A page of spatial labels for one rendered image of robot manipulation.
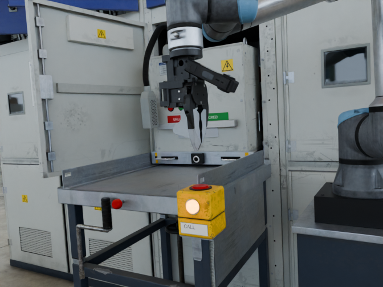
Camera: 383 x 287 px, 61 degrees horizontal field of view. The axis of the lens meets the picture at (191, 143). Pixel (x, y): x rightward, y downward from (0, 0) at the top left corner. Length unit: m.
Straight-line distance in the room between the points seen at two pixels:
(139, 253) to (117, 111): 0.84
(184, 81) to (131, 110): 1.10
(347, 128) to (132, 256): 1.49
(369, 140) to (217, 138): 0.78
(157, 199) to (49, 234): 1.61
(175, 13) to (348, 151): 0.57
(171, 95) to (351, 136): 0.49
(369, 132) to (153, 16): 1.32
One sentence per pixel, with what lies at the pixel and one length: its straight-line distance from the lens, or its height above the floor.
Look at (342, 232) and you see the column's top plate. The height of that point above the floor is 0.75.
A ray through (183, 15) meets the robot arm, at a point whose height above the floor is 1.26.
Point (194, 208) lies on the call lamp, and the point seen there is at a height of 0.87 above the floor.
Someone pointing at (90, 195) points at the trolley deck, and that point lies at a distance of 1.20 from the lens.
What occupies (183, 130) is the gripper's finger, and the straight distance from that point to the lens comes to 0.70.
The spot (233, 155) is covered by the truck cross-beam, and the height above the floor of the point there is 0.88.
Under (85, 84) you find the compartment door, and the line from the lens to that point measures 1.61.
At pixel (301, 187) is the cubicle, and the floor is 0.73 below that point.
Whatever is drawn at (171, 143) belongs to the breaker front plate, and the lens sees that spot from 1.63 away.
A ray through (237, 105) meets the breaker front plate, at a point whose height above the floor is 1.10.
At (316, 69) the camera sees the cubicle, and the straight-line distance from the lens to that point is 1.50.
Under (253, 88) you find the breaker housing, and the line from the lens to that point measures 1.57.
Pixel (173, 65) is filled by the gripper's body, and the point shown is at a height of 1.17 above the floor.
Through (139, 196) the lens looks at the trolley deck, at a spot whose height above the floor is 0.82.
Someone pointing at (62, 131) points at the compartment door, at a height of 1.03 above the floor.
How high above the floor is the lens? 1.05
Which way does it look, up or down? 4 degrees down
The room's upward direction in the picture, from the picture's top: 3 degrees counter-clockwise
